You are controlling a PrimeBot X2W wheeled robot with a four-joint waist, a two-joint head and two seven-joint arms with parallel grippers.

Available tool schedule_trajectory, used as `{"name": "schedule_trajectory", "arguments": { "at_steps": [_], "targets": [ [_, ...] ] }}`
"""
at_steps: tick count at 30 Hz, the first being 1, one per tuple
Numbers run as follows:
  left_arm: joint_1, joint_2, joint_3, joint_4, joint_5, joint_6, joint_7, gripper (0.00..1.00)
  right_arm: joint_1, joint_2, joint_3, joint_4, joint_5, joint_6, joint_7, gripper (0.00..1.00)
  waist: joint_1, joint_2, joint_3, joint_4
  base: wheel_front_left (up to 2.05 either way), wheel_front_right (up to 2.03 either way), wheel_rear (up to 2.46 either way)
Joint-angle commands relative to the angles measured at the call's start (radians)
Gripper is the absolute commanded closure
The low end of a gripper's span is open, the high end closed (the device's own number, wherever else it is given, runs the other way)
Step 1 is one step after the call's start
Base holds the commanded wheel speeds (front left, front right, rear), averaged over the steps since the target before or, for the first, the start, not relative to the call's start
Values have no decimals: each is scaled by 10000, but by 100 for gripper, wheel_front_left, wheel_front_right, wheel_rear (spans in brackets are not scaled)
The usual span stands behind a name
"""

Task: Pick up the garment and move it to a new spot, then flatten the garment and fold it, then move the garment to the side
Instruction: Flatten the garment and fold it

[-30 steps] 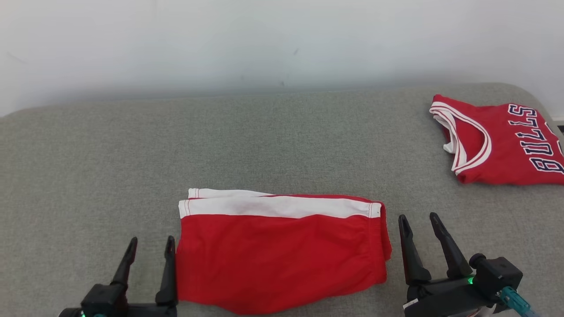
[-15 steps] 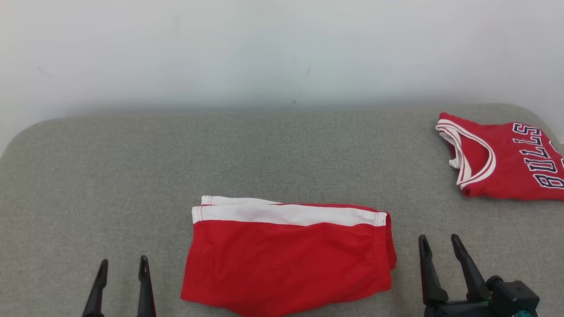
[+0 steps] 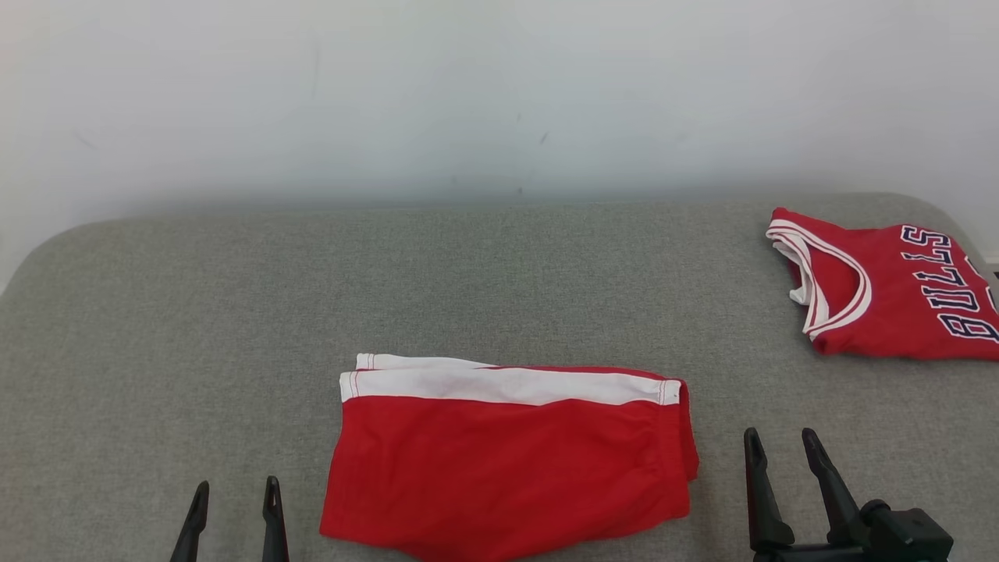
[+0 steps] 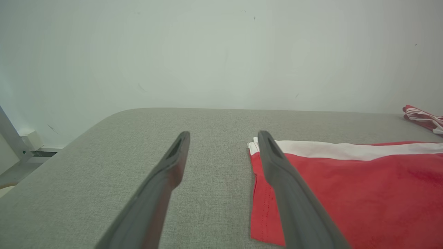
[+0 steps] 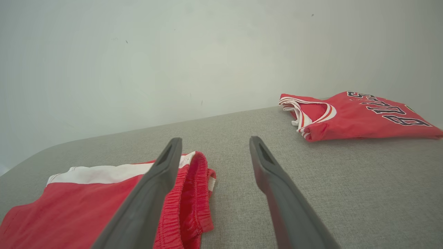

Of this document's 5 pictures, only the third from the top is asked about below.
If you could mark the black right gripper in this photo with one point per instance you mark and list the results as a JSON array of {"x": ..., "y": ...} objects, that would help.
[{"x": 812, "y": 556}]

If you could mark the red Bulls basketball jersey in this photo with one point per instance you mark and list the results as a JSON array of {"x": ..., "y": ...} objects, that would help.
[{"x": 890, "y": 312}]

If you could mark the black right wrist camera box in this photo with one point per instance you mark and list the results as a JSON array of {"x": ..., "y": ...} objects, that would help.
[{"x": 909, "y": 538}]

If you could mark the red white basketball shorts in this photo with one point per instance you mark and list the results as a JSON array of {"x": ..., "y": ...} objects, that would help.
[{"x": 499, "y": 468}]

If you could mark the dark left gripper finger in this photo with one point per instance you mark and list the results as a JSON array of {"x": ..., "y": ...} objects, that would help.
[
  {"x": 274, "y": 531},
  {"x": 193, "y": 531}
]

